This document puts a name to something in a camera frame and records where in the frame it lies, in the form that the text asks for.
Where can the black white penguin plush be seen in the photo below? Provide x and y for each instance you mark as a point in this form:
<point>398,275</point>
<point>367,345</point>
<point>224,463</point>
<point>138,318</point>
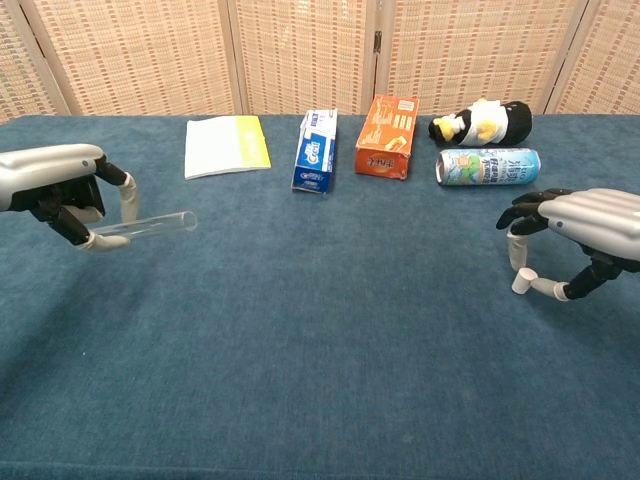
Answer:
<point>515,120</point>

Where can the light blue drink can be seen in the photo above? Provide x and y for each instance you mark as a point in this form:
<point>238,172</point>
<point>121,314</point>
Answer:
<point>490,167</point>

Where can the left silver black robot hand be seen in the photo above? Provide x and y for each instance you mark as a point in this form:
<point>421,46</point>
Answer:
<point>40,170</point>

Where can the orange cardboard box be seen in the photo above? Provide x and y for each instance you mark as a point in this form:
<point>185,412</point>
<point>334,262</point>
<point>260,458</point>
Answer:
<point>385,135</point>

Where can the small white cap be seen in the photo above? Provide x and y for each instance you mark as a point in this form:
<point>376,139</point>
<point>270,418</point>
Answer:
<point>522,281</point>

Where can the blue velvet tablecloth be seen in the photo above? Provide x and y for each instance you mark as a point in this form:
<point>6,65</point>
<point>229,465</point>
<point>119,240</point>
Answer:
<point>320,325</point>

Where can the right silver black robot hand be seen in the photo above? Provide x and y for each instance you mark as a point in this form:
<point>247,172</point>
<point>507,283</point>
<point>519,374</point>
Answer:
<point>600,215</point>

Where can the white and yellow notepad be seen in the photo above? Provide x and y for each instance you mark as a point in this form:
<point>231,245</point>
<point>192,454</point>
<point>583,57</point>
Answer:
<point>215,147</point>

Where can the clear glass test tube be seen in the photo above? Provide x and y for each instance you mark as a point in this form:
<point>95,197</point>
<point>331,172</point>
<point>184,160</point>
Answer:
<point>160,225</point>

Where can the woven bamboo folding screen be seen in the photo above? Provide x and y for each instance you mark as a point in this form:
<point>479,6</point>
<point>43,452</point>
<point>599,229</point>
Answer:
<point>150,50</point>

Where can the blue white toothpaste box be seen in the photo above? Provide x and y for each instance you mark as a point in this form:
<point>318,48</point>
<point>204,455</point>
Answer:
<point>312,160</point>

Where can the black screen hinge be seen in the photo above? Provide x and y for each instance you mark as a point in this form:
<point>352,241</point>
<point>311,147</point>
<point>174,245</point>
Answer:
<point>378,42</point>

